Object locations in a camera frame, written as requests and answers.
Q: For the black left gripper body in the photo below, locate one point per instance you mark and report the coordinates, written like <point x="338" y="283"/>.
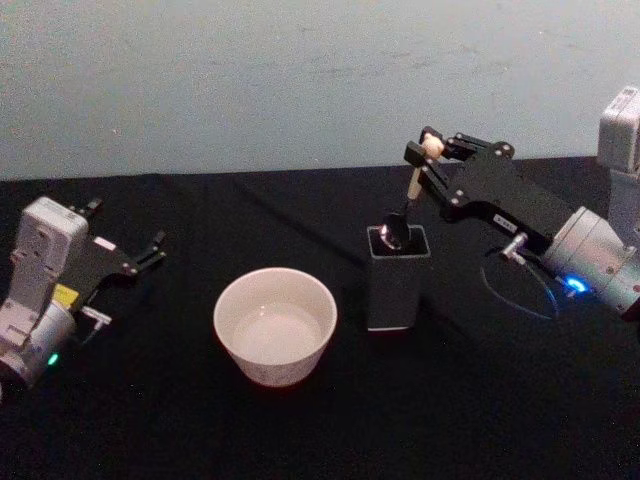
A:
<point x="102" y="265"/>

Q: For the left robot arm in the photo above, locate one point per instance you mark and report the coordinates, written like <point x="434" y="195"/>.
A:
<point x="45" y="235"/>

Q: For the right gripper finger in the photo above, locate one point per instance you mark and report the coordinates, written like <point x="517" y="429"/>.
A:
<point x="442" y="185"/>
<point x="480" y="148"/>

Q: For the black table cloth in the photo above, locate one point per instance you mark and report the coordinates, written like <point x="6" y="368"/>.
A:
<point x="320" y="430"/>

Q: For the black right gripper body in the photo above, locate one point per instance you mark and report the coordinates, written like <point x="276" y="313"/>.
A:
<point x="500" y="190"/>

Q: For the dark grey square holder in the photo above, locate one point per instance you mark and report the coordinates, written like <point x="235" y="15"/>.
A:
<point x="395" y="295"/>

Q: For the pale plain wall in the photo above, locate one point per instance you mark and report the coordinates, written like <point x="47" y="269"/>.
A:
<point x="250" y="75"/>

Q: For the white ceramic bowl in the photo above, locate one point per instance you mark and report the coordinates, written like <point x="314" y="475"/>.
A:
<point x="275" y="340"/>

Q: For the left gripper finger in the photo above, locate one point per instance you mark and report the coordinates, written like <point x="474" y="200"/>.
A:
<point x="87" y="206"/>
<point x="150" y="255"/>

